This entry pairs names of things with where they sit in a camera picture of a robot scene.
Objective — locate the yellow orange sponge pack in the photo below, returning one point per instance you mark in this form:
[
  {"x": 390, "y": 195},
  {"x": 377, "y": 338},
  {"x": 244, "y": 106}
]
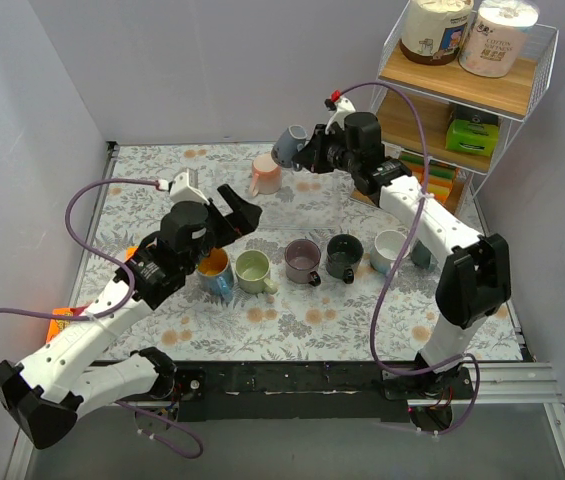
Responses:
[{"x": 130, "y": 252}]

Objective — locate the white wire wooden shelf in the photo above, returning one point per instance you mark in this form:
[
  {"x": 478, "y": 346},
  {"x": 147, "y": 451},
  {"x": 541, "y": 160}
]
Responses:
[{"x": 435, "y": 90}]

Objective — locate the pink toilet paper roll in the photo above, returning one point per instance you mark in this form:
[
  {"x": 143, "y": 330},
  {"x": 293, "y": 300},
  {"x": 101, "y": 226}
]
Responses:
[{"x": 497, "y": 36}]

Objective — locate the dark grey mug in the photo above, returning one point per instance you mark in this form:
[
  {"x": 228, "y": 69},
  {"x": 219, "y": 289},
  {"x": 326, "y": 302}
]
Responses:
[{"x": 344, "y": 254}]

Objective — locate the pink mug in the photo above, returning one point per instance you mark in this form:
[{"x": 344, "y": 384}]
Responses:
[{"x": 266, "y": 176}]

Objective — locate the blue glazed mug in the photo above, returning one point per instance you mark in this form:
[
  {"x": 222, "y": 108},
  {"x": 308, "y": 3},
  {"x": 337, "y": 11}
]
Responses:
[{"x": 216, "y": 276}]

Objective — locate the white and blue mug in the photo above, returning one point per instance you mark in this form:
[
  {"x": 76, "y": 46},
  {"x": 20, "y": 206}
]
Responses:
[{"x": 386, "y": 247}]

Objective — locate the shelf sponge pack back right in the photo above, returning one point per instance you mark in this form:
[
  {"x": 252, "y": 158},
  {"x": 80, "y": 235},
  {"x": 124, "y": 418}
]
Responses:
[{"x": 441, "y": 180}]

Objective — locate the green mug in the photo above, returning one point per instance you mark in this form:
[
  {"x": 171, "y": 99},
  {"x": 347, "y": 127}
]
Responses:
[{"x": 253, "y": 270}]

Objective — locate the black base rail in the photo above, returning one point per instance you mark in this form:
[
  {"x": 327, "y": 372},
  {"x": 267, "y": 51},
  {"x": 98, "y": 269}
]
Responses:
[{"x": 311, "y": 390}]

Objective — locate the shelf sponge pack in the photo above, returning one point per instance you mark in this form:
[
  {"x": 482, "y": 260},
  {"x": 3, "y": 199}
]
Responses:
[
  {"x": 413, "y": 162},
  {"x": 441, "y": 180}
]

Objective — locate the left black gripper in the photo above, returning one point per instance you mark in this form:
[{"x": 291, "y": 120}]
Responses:
[{"x": 220, "y": 221}]

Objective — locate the lilac mug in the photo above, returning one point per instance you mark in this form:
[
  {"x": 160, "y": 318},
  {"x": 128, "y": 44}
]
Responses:
[{"x": 302, "y": 258}]

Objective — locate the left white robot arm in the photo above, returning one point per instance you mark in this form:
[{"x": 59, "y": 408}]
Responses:
[{"x": 47, "y": 392}]

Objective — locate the green tissue pack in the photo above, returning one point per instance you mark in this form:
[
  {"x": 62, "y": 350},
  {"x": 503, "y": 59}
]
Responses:
[{"x": 471, "y": 138}]

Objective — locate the shelf sponge pack back left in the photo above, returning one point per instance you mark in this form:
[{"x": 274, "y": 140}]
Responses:
[{"x": 413, "y": 162}]

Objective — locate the brown toilet paper roll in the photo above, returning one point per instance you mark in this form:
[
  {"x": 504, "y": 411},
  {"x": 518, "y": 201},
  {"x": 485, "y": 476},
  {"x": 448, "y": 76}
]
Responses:
[{"x": 433, "y": 31}]

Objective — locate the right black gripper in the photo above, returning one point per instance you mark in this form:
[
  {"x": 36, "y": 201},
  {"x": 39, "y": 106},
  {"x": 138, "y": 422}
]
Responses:
[{"x": 313, "y": 151}]

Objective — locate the small dark grey-blue mug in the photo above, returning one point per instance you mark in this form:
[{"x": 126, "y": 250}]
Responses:
[{"x": 291, "y": 141}]

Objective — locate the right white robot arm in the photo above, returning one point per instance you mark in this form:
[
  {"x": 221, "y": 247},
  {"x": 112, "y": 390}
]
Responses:
[{"x": 475, "y": 278}]

